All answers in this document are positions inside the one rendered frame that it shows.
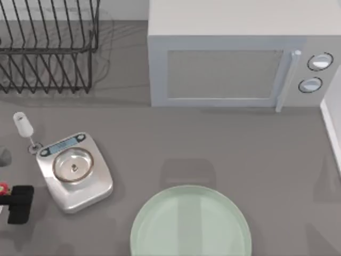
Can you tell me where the white milk frother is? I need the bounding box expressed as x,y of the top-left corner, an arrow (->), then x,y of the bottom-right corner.
13,111 -> 44,154

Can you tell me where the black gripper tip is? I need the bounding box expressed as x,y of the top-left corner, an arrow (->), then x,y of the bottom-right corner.
0,185 -> 35,225

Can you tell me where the pale microwave door handle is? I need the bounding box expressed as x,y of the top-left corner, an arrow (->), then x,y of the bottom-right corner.
275,50 -> 302,113

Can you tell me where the black wire dish rack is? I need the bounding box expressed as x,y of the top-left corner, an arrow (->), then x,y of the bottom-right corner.
0,0 -> 101,94

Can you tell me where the microwave oven door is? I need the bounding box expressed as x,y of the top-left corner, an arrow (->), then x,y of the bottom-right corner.
148,36 -> 307,108

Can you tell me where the small microwave knob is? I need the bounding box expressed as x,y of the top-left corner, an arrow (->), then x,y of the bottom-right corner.
298,77 -> 324,94

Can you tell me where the large microwave knob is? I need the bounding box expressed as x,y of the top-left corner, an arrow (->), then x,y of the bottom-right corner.
307,52 -> 335,71

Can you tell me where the pale microwave oven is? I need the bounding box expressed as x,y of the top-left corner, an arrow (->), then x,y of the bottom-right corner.
147,0 -> 341,113

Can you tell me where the silver kitchen scale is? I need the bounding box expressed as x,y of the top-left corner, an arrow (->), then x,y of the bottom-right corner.
35,131 -> 114,214

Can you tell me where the pale green plate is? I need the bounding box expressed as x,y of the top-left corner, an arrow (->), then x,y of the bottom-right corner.
129,185 -> 253,256

